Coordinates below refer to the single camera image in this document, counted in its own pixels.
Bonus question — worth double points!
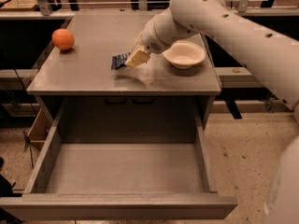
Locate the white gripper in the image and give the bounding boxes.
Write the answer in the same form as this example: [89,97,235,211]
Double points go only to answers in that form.
[125,15,174,68]

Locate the blue rxbar wrapper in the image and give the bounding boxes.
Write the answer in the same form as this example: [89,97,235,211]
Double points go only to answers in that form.
[111,52,131,70]

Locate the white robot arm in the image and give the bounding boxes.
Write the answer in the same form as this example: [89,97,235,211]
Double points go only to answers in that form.
[125,0,299,224]

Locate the grey cabinet counter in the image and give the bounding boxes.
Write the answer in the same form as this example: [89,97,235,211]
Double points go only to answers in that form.
[27,10,221,105]

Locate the open grey top drawer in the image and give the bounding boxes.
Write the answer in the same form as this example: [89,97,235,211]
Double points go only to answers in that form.
[1,97,237,220]

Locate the white paper bowl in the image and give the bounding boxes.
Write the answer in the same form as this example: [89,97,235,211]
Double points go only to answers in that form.
[163,41,206,69]

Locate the orange round fruit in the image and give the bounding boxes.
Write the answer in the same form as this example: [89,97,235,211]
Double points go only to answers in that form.
[52,29,75,50]

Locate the brown cardboard box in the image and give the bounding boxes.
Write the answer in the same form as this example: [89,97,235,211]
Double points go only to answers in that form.
[28,109,51,151]

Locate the grey metal rail shelf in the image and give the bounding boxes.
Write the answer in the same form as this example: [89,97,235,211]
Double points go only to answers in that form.
[215,67,263,89]

